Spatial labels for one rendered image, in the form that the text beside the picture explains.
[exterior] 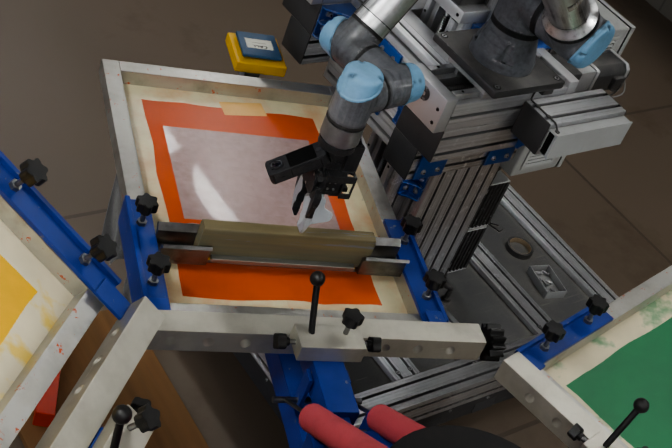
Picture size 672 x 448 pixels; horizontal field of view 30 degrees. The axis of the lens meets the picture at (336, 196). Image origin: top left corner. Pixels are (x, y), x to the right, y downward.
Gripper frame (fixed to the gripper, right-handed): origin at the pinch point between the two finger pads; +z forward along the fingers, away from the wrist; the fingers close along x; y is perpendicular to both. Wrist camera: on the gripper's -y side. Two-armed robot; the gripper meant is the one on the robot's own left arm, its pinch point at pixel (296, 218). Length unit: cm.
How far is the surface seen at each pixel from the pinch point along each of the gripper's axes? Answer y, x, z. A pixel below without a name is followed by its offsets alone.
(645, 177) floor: 226, 167, 109
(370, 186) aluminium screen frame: 26.3, 24.1, 10.2
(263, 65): 13, 72, 14
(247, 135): 2.7, 42.6, 13.6
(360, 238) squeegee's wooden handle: 14.4, -0.9, 3.2
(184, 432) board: 10, 34, 107
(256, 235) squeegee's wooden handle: -7.1, -1.2, 4.0
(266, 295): -3.6, -7.5, 13.7
